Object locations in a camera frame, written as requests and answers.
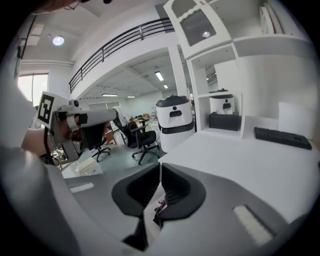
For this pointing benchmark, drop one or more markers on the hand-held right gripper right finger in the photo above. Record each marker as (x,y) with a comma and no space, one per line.
(212,225)

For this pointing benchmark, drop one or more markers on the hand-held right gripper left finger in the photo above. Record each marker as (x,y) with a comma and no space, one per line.
(100,200)

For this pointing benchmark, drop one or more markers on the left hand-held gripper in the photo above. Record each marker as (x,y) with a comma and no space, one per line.
(46,107)

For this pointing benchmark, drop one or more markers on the person's left forearm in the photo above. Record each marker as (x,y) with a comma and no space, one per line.
(33,142)

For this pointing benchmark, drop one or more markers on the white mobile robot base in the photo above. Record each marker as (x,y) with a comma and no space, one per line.
(175,135)

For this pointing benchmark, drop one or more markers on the white desk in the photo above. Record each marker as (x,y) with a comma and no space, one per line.
(225,160)

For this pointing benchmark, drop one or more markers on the white shelf unit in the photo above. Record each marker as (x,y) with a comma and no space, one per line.
(250,47)

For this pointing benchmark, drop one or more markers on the person's left hand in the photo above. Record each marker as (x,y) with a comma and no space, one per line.
(63,131)

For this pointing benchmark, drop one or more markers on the black office chair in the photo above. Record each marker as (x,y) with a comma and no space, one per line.
(146,137)
(123,135)

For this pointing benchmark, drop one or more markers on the bright window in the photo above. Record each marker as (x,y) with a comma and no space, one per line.
(37,87)

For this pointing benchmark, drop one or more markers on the round ceiling light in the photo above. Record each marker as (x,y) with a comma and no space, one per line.
(58,40)

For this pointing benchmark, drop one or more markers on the black tissue box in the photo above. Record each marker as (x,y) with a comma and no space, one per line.
(225,122)

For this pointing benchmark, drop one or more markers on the black balcony railing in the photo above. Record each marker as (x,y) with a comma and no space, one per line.
(141,32)

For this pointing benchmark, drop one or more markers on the black keyboard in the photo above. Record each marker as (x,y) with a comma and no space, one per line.
(282,137)

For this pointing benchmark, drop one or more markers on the white cabinet door grey panel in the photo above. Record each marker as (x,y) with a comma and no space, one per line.
(197,27)

